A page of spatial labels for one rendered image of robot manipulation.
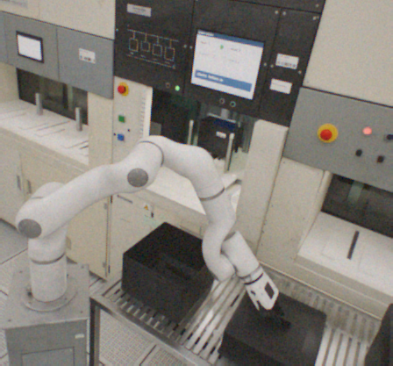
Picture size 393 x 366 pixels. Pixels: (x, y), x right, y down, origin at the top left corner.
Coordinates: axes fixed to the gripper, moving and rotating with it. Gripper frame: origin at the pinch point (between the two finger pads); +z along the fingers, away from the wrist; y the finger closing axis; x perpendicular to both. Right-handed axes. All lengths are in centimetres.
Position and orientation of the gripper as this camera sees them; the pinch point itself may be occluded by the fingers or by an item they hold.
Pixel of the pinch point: (276, 315)
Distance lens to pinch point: 136.7
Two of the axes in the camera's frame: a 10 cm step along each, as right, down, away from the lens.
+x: -7.1, 4.0, 5.8
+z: 5.3, 8.5, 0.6
